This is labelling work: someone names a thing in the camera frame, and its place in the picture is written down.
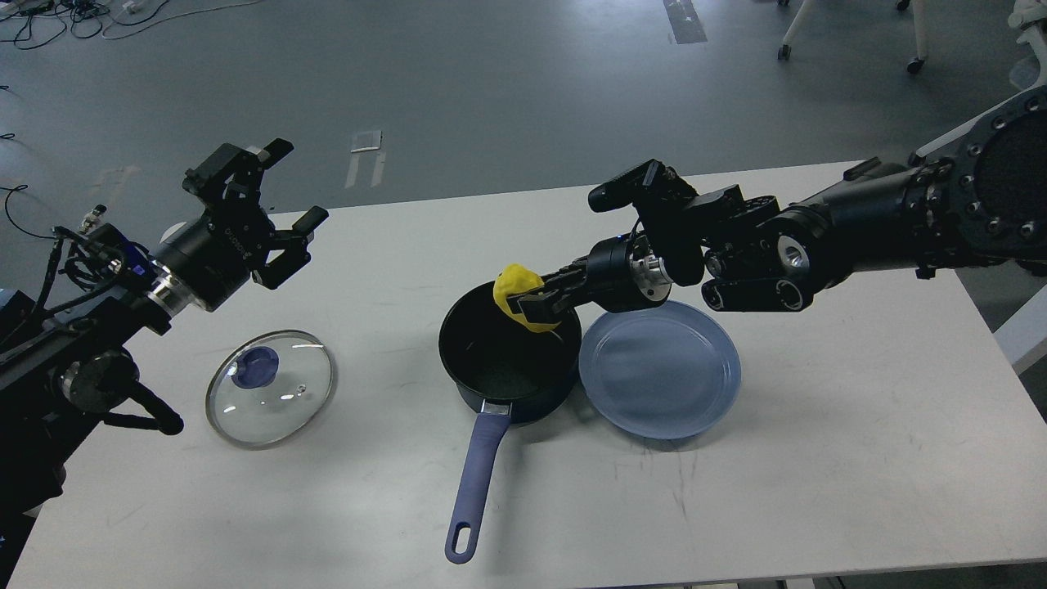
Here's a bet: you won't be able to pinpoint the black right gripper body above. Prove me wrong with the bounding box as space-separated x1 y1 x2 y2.
564 236 659 313

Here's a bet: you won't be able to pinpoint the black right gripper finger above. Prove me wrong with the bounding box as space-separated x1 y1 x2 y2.
517 290 586 330
505 262 591 316

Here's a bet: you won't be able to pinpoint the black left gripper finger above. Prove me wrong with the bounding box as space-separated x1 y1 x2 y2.
252 206 330 290
182 138 294 223

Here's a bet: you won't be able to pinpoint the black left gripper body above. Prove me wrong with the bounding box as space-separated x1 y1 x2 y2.
155 213 276 312

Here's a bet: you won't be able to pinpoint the yellow potato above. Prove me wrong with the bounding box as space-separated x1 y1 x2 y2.
492 263 561 333

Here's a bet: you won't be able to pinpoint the glass pot lid blue knob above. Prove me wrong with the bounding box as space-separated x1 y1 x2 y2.
205 330 338 450

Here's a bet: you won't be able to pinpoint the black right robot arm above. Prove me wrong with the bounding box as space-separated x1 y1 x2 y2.
495 86 1046 327

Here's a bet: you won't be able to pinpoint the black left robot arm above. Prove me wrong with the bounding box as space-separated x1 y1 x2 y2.
1 138 329 585

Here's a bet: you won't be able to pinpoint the dark blue saucepan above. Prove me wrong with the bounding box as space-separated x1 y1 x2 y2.
438 282 582 565

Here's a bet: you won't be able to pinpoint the blue plate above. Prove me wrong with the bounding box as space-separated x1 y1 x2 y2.
578 299 743 441

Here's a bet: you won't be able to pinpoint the white chair leg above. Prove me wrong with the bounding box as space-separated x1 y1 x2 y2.
777 0 929 74

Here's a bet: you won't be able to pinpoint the white chair base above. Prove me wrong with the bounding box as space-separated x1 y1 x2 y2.
912 0 1047 160

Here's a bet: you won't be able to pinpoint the black cable on floor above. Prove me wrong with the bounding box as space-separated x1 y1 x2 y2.
0 184 58 241

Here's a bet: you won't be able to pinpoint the black floor cables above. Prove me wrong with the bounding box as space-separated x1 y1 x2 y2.
0 0 177 53

